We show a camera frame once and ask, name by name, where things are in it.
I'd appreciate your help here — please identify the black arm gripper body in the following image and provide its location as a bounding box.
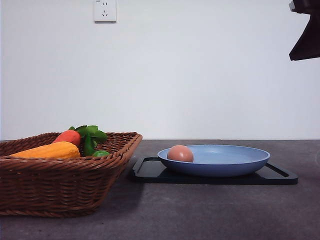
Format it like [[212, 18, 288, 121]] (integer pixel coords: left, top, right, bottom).
[[288, 0, 320, 19]]

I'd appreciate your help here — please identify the yellow toy corn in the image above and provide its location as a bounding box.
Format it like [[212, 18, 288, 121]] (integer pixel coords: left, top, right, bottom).
[[10, 141, 81, 159]]

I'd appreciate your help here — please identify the orange toy carrot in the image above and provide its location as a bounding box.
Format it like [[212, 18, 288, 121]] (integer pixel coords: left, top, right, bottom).
[[53, 126, 81, 147]]

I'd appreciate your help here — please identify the green toy chili pepper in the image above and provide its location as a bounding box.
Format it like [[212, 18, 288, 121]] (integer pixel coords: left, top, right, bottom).
[[77, 126, 110, 157]]

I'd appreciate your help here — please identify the blue plate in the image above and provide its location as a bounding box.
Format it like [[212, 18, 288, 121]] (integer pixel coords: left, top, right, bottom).
[[157, 144, 271, 178]]

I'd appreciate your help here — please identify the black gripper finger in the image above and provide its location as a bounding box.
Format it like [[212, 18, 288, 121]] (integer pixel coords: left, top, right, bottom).
[[289, 0, 320, 61]]

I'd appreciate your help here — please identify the black tray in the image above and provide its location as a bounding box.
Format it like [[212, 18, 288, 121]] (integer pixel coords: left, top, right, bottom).
[[131, 157, 298, 185]]

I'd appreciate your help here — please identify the brown wicker basket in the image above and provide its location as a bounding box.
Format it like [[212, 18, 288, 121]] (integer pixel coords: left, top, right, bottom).
[[0, 132, 143, 217]]

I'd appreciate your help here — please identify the brown egg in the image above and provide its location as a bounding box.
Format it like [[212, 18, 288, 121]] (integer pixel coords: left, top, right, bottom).
[[167, 145, 194, 162]]

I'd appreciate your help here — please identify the white wall socket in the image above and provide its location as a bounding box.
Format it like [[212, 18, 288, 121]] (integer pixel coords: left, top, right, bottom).
[[94, 0, 117, 24]]

